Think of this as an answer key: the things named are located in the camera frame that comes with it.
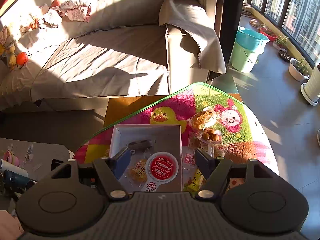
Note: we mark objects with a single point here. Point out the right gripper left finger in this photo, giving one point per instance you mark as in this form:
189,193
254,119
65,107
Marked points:
110,170

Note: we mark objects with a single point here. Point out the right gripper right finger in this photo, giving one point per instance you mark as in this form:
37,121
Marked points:
215,172

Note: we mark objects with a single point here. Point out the yellow corn snack stick packet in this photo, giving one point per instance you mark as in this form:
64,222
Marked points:
193,184

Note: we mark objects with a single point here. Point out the small bread yellow label packet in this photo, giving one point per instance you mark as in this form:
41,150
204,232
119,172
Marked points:
136,175

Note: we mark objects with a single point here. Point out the brown balls snack packet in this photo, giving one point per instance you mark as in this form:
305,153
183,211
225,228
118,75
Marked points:
211,136

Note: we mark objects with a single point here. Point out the dark snack bar clear packet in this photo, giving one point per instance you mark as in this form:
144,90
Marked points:
140,146

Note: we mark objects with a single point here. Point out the pink cardboard gift box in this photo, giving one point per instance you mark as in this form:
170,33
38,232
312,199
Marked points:
148,157

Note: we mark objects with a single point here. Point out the bread packet green label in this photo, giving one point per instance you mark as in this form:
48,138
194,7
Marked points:
205,118

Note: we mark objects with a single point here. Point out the red spoon-shaped jelly cup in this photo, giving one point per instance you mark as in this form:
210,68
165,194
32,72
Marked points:
161,168

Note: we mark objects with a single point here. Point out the hawthorn lollipop red packet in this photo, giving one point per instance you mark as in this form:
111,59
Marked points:
188,151

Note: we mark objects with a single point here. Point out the colourful cartoon play mat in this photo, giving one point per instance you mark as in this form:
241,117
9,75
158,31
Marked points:
243,137

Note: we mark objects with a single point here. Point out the white side table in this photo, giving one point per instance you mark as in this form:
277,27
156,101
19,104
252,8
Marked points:
34,157

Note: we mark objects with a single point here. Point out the light green plastic bucket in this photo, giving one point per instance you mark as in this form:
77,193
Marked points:
242,59

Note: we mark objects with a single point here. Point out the beige sofa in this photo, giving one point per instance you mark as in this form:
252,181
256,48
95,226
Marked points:
122,50

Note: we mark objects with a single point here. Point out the tall white ribbed planter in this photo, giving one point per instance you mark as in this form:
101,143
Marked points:
311,89

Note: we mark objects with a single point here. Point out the white round plant pot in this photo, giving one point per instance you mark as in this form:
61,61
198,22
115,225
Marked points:
298,70

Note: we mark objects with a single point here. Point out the teal plastic bucket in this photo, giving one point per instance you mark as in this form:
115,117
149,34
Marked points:
251,40

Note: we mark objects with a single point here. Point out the orange ball toy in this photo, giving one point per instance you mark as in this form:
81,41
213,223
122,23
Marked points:
21,59

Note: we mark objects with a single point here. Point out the red plastic basin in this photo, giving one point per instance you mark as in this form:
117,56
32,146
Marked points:
268,33

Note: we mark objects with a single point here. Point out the beige throw cloth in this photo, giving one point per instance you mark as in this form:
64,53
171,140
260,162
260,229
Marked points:
190,17

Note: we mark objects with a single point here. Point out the pink crumpled cloth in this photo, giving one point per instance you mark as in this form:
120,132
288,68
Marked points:
75,10

